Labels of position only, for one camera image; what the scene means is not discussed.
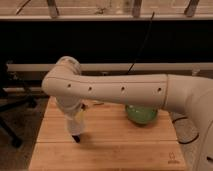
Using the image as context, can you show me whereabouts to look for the black hanging cable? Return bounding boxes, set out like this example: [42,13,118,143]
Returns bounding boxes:
[125,11,156,76]

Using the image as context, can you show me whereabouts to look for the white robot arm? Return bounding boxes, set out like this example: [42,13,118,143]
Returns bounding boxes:
[42,56,213,171]

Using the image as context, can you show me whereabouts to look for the black office chair base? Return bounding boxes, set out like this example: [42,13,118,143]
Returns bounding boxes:
[0,63,38,149]

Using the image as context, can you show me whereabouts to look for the green bowl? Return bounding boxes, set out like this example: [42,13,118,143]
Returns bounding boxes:
[125,105,158,125]

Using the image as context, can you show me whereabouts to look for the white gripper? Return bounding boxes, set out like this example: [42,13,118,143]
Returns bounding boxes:
[63,103,84,121]

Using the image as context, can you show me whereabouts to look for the black eraser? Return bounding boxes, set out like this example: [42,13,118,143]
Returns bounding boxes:
[72,135,80,143]

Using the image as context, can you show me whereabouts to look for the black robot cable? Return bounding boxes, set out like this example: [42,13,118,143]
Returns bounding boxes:
[172,114,201,145]

